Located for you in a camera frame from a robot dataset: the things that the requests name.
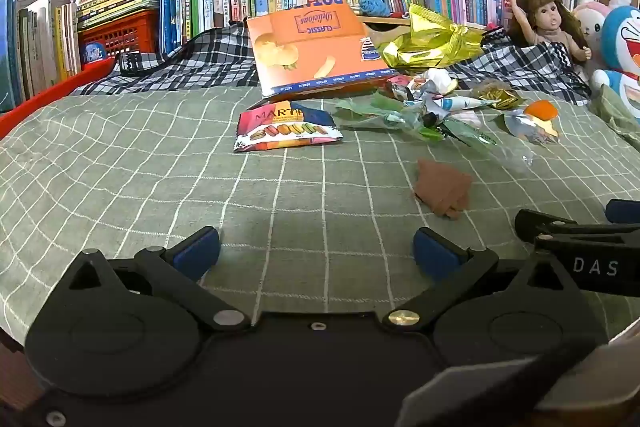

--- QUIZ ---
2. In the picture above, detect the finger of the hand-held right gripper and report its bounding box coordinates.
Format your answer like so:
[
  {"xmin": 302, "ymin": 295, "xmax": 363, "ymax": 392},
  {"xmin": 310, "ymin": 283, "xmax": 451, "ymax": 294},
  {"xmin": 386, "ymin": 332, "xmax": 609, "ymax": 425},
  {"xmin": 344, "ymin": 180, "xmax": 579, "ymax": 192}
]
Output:
[
  {"xmin": 515, "ymin": 208, "xmax": 640, "ymax": 244},
  {"xmin": 606, "ymin": 199, "xmax": 640, "ymax": 224}
]

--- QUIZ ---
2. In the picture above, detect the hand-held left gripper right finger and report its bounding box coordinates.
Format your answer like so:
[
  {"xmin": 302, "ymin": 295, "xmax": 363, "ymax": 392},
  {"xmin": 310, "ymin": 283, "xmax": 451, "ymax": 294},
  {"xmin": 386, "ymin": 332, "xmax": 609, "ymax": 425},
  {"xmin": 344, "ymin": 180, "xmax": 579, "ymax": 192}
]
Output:
[{"xmin": 382, "ymin": 227, "xmax": 581, "ymax": 333}]

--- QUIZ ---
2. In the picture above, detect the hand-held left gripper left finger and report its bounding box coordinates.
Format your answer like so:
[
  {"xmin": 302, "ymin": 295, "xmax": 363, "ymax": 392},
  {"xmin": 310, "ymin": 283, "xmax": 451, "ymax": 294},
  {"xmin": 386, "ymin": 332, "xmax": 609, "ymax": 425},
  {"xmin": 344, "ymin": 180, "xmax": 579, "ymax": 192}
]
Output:
[{"xmin": 60, "ymin": 226, "xmax": 252, "ymax": 333}]

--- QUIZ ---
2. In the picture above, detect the gold foil bag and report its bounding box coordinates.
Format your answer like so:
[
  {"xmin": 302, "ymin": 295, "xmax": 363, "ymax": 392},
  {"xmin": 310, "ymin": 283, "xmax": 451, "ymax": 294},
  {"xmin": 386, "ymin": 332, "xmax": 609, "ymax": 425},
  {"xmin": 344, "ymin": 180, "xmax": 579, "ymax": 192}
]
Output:
[{"xmin": 376, "ymin": 3, "xmax": 485, "ymax": 70}]

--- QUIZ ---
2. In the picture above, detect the orange chip box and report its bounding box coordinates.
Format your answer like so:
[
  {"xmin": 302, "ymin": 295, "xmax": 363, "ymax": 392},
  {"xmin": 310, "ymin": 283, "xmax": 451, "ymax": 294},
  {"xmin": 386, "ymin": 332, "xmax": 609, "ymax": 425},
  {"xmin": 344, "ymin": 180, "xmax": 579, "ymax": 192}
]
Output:
[{"xmin": 246, "ymin": 0, "xmax": 396, "ymax": 98}]

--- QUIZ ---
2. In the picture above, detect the row of beige-spined books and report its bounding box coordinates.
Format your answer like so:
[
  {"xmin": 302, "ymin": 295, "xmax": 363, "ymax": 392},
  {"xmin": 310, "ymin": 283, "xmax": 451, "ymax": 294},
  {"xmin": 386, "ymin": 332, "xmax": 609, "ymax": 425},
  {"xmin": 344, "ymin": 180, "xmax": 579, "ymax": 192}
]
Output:
[{"xmin": 0, "ymin": 0, "xmax": 83, "ymax": 112}]

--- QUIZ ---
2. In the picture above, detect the brown folded cloth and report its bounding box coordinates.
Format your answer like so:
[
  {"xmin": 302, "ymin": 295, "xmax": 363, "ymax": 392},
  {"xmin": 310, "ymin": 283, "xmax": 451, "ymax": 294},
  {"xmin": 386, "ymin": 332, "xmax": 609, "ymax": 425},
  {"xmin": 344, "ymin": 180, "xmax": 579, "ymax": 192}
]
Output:
[{"xmin": 412, "ymin": 158, "xmax": 473, "ymax": 220}]

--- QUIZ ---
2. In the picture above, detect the green grid bedsheet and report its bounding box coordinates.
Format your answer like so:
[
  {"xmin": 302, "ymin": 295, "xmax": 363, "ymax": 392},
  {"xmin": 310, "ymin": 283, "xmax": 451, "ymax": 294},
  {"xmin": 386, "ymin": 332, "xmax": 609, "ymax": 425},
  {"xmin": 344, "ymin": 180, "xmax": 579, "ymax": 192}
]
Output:
[{"xmin": 0, "ymin": 84, "xmax": 640, "ymax": 348}]

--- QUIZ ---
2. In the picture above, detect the clear plastic wrapper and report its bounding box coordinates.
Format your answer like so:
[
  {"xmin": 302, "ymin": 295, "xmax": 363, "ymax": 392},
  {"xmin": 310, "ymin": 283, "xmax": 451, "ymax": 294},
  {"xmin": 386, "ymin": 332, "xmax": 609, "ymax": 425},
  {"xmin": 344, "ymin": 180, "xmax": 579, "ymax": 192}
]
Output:
[{"xmin": 445, "ymin": 122, "xmax": 536, "ymax": 172}]

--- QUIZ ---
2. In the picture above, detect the orange silver wrapper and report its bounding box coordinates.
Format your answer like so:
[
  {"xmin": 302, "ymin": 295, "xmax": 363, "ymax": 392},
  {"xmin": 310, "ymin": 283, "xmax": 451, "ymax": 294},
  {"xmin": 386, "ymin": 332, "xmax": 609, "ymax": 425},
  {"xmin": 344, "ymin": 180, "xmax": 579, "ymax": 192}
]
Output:
[{"xmin": 502, "ymin": 99, "xmax": 561, "ymax": 145}]

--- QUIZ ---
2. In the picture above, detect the small gold wrapper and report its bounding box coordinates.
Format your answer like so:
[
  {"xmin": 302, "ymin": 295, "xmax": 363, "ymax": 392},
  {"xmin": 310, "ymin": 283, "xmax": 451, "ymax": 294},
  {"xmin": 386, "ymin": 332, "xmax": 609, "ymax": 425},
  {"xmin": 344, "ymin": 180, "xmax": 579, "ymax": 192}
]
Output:
[{"xmin": 472, "ymin": 82, "xmax": 523, "ymax": 110}]

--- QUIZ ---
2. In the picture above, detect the white blue crumpled wrapper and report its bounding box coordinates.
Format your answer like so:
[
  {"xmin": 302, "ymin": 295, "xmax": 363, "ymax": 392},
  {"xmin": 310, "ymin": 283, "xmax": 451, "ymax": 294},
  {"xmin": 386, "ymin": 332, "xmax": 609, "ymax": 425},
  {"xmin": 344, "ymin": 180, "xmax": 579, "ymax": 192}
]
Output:
[{"xmin": 400, "ymin": 79, "xmax": 481, "ymax": 128}]

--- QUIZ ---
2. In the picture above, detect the macaron snack packet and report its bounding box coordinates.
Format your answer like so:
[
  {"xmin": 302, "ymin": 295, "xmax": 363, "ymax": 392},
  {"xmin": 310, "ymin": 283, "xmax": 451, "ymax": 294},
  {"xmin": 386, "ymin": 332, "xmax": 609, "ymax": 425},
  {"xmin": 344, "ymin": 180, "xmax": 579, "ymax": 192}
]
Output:
[{"xmin": 233, "ymin": 103, "xmax": 344, "ymax": 152}]

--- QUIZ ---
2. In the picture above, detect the green translucent wrapper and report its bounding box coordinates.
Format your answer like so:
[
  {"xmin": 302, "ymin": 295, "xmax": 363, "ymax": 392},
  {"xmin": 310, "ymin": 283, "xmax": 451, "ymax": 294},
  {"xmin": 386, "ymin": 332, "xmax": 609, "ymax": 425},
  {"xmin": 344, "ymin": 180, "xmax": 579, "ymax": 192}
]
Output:
[{"xmin": 335, "ymin": 93, "xmax": 446, "ymax": 142}]

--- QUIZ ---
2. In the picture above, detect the blue cat plush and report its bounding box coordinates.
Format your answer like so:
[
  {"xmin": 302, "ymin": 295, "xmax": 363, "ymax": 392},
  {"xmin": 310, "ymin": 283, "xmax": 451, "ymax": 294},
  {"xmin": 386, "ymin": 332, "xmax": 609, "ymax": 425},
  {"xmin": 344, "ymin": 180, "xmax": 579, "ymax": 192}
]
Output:
[{"xmin": 590, "ymin": 4, "xmax": 640, "ymax": 122}]

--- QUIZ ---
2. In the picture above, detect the white crumpled tissue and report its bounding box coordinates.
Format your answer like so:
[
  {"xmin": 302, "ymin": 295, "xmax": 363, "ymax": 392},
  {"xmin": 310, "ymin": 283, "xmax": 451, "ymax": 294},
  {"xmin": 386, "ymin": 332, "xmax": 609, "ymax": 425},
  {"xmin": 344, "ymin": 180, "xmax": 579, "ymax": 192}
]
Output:
[{"xmin": 420, "ymin": 69, "xmax": 458, "ymax": 95}]

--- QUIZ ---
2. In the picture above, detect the black white plaid blanket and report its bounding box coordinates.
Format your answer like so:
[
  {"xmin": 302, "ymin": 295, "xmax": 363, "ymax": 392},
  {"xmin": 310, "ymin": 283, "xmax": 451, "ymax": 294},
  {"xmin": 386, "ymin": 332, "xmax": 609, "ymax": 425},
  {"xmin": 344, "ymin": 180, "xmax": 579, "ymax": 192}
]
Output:
[{"xmin": 70, "ymin": 24, "xmax": 593, "ymax": 108}]

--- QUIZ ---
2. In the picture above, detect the pink bunny plush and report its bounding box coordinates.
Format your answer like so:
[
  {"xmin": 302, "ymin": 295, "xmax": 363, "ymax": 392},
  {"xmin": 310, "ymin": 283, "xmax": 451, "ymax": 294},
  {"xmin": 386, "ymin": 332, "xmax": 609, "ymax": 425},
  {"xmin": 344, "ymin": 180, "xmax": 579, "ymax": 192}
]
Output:
[{"xmin": 572, "ymin": 0, "xmax": 636, "ymax": 72}]

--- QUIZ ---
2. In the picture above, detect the brown-haired doll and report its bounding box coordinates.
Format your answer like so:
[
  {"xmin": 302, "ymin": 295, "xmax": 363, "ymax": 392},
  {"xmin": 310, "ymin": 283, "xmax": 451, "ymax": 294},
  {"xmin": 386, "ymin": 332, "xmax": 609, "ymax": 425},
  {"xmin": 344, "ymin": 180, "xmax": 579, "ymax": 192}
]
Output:
[{"xmin": 507, "ymin": 0, "xmax": 593, "ymax": 68}]

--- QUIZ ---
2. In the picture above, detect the red plastic tray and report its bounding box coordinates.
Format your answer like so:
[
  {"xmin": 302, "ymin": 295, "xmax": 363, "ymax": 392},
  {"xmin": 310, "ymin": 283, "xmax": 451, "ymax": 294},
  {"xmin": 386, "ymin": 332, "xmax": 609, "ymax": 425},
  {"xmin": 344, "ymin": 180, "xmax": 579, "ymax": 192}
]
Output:
[{"xmin": 0, "ymin": 57, "xmax": 117, "ymax": 140}]

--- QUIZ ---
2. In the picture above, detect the blue round tin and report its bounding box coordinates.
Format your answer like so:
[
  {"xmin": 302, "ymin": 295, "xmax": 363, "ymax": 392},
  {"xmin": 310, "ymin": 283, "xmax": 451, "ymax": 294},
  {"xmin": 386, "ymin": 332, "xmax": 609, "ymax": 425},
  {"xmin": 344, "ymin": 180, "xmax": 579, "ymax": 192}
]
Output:
[{"xmin": 81, "ymin": 42, "xmax": 108, "ymax": 65}]

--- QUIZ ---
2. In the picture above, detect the red plastic crate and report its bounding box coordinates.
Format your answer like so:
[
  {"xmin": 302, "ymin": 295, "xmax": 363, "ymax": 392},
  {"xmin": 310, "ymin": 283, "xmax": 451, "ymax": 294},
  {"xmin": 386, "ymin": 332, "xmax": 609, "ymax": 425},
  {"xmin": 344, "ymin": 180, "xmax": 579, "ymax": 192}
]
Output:
[{"xmin": 77, "ymin": 9, "xmax": 161, "ymax": 60}]

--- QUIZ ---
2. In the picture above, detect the wooden drawer shelf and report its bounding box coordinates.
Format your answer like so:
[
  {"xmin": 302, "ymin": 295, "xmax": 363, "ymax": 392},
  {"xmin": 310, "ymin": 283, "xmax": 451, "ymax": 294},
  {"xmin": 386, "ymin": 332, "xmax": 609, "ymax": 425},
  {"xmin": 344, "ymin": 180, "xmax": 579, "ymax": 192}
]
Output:
[{"xmin": 357, "ymin": 14, "xmax": 488, "ymax": 32}]

